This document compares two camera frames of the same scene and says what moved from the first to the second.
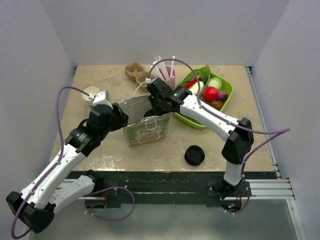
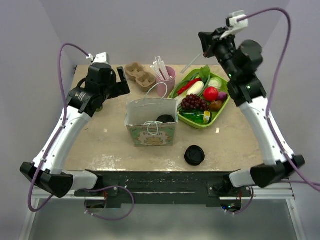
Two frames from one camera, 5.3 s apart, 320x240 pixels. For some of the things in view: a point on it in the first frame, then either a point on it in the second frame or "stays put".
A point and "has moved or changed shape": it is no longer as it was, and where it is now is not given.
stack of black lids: [194, 155] stays put
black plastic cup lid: [149, 113] -> [165, 118]
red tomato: [210, 93] stays put
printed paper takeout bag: [140, 130] has moved or changed shape
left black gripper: [121, 119] -> [121, 88]
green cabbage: [215, 82] stays put
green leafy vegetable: [204, 73] stays put
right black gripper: [157, 111] -> [211, 41]
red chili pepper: [188, 84] stays put
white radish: [194, 88] stays put
